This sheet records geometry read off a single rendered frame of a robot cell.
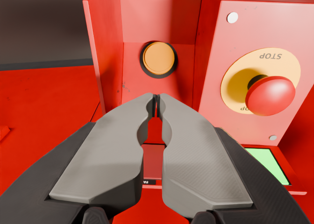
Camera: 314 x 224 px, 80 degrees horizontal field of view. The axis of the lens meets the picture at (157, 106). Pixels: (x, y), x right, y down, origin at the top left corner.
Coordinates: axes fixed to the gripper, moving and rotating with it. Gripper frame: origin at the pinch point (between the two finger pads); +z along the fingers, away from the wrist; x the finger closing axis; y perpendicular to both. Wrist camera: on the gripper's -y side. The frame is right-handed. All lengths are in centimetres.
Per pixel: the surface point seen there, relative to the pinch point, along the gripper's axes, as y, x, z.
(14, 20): 8, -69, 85
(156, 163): 9.8, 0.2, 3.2
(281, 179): 10.0, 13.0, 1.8
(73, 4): 0, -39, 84
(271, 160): 9.8, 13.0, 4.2
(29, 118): 29, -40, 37
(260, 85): 0.3, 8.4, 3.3
